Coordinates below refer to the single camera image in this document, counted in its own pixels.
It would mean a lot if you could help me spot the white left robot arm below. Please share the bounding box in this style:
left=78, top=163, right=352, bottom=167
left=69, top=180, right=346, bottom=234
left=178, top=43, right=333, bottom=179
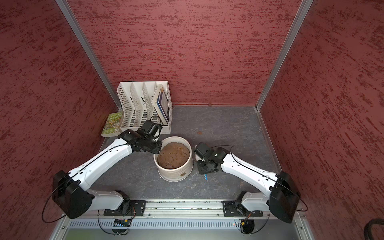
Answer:
left=52, top=130, right=162, bottom=219

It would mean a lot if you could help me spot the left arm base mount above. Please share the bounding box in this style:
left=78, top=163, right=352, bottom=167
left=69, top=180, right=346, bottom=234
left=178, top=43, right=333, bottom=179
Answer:
left=103, top=200, right=147, bottom=217

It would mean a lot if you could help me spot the aluminium corner post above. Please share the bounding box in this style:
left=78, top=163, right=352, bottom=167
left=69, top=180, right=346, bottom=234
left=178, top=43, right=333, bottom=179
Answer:
left=56, top=0, right=122, bottom=110
left=256, top=0, right=313, bottom=112

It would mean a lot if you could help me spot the green paperback book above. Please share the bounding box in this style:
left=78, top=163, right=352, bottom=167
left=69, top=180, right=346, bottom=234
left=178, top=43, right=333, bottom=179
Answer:
left=101, top=112, right=124, bottom=138

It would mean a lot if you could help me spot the black cable bottom right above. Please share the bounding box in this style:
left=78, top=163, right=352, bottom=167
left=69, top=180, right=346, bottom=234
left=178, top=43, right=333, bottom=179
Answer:
left=363, top=218, right=384, bottom=240

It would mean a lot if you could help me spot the aluminium corner post right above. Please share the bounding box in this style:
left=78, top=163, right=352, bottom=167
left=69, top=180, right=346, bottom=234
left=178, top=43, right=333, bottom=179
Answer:
left=256, top=0, right=313, bottom=112

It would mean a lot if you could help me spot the book in organizer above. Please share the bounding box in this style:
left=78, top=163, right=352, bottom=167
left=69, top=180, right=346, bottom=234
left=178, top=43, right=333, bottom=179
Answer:
left=152, top=85, right=170, bottom=126

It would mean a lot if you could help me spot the aluminium corner post left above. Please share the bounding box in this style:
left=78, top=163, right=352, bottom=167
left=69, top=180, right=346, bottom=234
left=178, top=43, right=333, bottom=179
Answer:
left=56, top=0, right=122, bottom=110

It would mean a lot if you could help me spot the white ceramic pot with mud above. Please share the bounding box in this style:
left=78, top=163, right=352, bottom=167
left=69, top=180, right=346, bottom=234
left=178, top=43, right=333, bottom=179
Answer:
left=154, top=136, right=194, bottom=183

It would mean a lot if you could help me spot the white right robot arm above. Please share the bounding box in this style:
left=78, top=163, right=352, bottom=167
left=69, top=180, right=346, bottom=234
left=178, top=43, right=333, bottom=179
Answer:
left=195, top=142, right=301, bottom=224

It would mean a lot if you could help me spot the white plastic file organizer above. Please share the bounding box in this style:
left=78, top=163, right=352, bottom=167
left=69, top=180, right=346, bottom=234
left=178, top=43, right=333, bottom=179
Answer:
left=117, top=81, right=173, bottom=134

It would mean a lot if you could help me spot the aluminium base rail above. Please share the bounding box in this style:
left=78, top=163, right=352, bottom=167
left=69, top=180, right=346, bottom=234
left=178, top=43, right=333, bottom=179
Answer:
left=68, top=198, right=307, bottom=220

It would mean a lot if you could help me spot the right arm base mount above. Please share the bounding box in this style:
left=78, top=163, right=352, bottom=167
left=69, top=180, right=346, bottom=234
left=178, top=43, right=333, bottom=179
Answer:
left=222, top=201, right=264, bottom=218

